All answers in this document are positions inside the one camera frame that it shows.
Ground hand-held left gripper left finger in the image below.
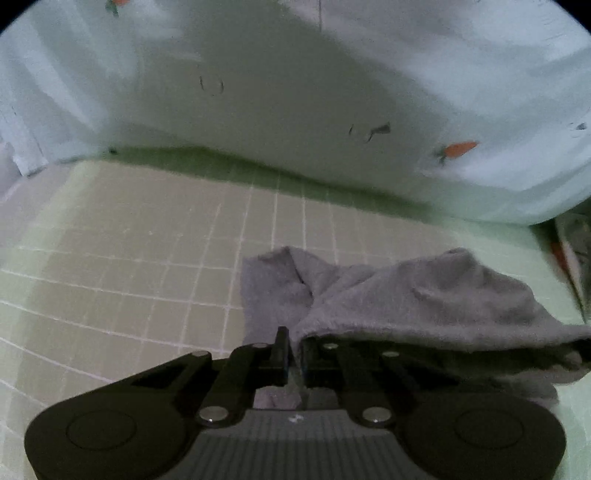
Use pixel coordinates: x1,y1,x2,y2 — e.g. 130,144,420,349
115,325,294,428

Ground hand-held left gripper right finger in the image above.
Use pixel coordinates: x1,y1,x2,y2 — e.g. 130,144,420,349
300,339,458,428

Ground grey long-sleeve top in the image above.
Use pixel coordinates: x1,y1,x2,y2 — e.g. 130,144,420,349
240,246,591,411

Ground white carrot print duvet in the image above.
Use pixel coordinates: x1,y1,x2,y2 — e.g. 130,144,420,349
0,0,591,228

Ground grey and white cloth pile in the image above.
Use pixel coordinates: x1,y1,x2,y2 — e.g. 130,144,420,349
551,209,591,325

